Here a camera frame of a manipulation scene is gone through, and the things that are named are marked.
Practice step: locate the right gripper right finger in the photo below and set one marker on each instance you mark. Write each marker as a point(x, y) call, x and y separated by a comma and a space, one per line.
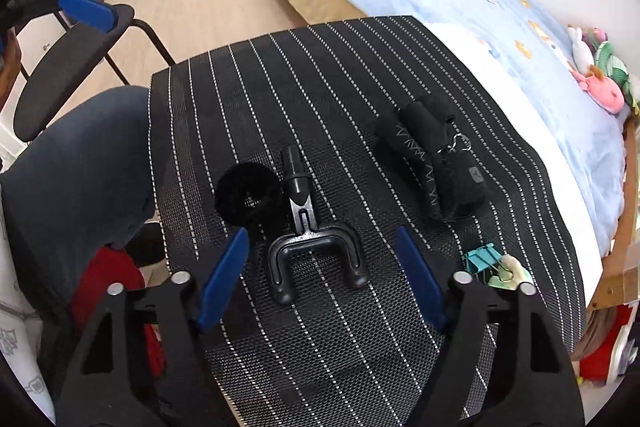
point(531, 382)

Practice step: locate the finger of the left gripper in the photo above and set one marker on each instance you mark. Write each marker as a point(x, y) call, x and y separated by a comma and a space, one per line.
point(94, 13)

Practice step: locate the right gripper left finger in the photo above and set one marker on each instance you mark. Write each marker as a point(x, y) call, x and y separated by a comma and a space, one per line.
point(187, 395)

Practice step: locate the green white wrapper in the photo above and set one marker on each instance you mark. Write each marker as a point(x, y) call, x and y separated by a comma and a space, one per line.
point(509, 274)

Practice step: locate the black fabric band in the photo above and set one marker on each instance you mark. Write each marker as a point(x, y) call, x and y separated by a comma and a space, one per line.
point(420, 142)

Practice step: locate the black round cap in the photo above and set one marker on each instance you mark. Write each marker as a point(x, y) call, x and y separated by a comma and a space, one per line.
point(246, 194)

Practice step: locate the black U-shaped plastic fork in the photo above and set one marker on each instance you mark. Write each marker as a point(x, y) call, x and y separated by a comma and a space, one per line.
point(309, 235)

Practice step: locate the black office chair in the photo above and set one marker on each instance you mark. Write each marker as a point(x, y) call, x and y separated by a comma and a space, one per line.
point(69, 60)

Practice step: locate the red slipper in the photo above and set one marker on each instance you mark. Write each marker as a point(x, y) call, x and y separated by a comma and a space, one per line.
point(118, 344)

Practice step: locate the teal binder clip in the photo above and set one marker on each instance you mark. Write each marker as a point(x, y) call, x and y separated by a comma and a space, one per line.
point(483, 262)

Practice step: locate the black white-striped mat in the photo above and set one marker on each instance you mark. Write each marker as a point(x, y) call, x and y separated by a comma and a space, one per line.
point(341, 356)

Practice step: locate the pink plush toy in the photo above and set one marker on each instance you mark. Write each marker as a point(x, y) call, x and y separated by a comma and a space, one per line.
point(603, 90)

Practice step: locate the green plush toy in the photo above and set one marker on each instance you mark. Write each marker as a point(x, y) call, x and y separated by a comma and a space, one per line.
point(615, 68)

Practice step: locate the white plush toy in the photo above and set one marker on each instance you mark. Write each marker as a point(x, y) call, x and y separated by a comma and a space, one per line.
point(582, 55)

